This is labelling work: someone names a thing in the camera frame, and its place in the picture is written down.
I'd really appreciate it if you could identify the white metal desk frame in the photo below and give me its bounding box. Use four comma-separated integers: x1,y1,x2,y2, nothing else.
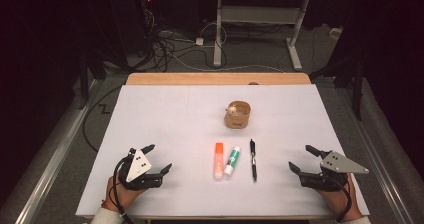
199,0,355,72

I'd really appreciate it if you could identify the hand-held gripper black cable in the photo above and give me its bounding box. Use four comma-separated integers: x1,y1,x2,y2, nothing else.
112,156,135,224
328,175,353,224

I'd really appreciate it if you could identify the green and white marker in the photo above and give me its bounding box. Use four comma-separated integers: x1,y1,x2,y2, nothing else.
223,146,242,177

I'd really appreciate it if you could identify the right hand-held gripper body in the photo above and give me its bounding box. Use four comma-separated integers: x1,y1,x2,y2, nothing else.
298,149,370,193

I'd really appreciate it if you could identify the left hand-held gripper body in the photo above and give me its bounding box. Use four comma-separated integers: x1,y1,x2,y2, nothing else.
118,147,164,192

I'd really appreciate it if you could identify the right hand-held gripper black cable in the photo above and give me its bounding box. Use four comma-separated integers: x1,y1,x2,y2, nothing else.
328,175,353,224

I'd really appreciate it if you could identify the person's right hand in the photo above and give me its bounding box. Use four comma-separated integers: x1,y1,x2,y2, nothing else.
314,175,363,222

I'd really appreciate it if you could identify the bundle of black floor cables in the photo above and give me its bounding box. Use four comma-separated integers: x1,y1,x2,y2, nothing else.
138,8,221,73

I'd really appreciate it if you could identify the orange highlighter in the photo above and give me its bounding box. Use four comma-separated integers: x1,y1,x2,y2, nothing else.
213,142,224,181

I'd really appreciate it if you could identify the person's left hand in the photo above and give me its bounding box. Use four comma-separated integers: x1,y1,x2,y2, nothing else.
104,175,148,215

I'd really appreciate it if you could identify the left hand-held gripper black cable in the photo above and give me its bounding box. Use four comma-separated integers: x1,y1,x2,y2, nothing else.
112,156,135,224

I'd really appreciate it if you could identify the white table cover sheet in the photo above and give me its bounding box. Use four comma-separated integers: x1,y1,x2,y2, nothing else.
75,84,370,217

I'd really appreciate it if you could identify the white floor cable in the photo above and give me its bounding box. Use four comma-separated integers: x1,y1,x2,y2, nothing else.
173,53,286,74

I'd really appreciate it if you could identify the black pen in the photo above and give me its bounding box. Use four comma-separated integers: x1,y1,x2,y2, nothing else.
249,138,258,183

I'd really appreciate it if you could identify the aluminium rail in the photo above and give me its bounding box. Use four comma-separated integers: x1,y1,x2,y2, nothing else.
13,79,105,224
336,83,415,224

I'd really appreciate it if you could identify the wooden table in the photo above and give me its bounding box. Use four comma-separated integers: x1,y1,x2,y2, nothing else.
83,72,368,222

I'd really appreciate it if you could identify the black floor cable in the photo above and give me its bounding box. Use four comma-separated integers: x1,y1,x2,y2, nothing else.
82,85,125,153

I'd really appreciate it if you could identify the round wooden pen holder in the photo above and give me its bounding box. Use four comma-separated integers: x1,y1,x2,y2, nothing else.
224,99,252,129

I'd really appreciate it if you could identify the black stand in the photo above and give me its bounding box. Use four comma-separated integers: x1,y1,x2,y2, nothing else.
77,48,108,111
309,50,365,122

